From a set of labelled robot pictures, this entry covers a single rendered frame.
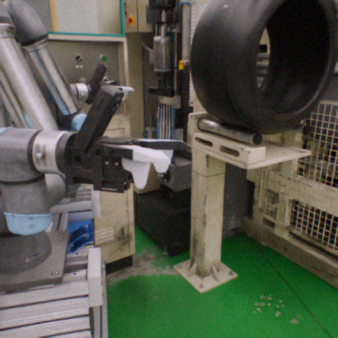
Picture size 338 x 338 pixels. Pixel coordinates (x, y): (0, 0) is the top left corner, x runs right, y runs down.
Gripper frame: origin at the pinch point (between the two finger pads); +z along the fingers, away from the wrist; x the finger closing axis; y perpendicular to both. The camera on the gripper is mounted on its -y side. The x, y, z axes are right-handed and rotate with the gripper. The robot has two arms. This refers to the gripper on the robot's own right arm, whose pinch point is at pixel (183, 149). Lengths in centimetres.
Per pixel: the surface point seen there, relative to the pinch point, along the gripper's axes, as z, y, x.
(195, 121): -15, 1, -99
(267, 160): 17, 15, -85
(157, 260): -40, 89, -133
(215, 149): -4, 12, -89
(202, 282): -10, 90, -118
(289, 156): 25, 13, -93
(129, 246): -54, 76, -120
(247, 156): 9, 12, -76
